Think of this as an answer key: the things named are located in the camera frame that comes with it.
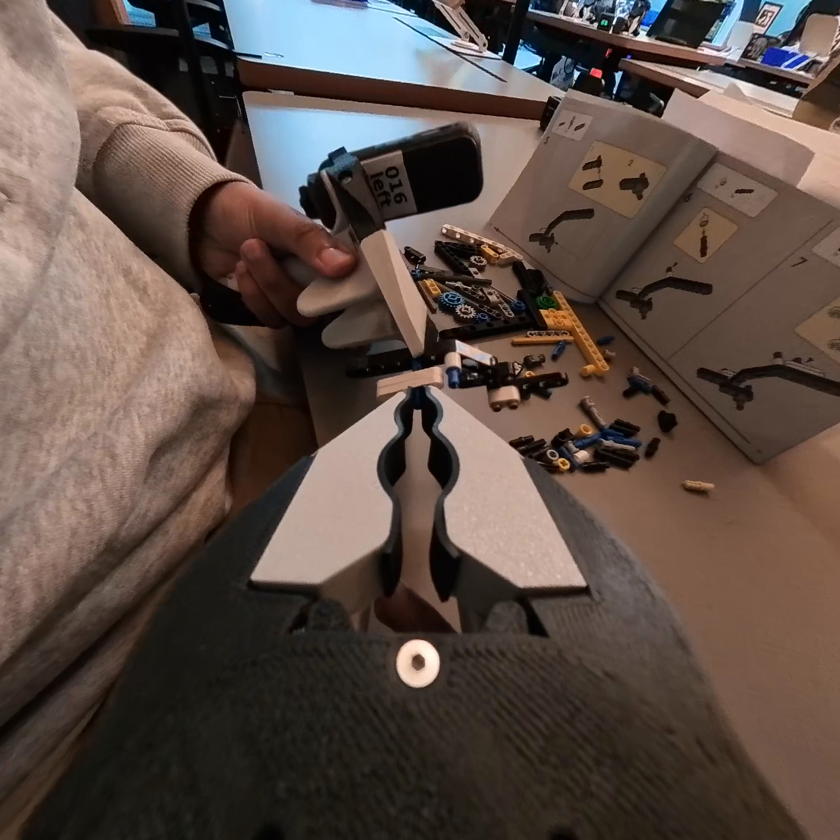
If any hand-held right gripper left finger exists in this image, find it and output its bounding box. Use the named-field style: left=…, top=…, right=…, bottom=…
left=249, top=394, right=421, bottom=632

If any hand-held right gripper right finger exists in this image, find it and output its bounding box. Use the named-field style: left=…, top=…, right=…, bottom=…
left=420, top=387, right=589, bottom=632

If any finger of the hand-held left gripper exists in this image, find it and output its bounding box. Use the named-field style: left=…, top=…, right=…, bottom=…
left=320, top=307, right=403, bottom=350
left=360, top=228, right=431, bottom=357

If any black and white lego assembly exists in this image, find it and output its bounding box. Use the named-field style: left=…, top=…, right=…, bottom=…
left=344, top=348, right=569, bottom=413

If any person's left forearm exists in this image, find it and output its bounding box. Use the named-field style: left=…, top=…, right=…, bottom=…
left=75, top=62, right=263, bottom=294

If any pile of lego beams and gears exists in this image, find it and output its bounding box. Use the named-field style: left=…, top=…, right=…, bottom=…
left=402, top=223, right=565, bottom=342

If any pile of small lego pins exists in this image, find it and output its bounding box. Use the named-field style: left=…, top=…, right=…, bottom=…
left=511, top=394, right=661, bottom=475

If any long yellow lego beam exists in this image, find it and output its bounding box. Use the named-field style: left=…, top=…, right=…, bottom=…
left=512, top=292, right=613, bottom=379

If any grey and blue lego connector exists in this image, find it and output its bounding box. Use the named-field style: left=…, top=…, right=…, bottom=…
left=625, top=367, right=672, bottom=405

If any lego instruction booklet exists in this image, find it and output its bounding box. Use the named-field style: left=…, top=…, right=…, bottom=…
left=489, top=88, right=840, bottom=465

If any person's left hand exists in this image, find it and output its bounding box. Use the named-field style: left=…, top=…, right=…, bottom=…
left=196, top=179, right=360, bottom=329

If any person's grey sweatshirt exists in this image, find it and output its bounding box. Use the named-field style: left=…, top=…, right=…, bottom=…
left=0, top=0, right=258, bottom=729

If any black laptop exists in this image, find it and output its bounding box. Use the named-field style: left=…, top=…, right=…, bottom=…
left=646, top=0, right=731, bottom=48

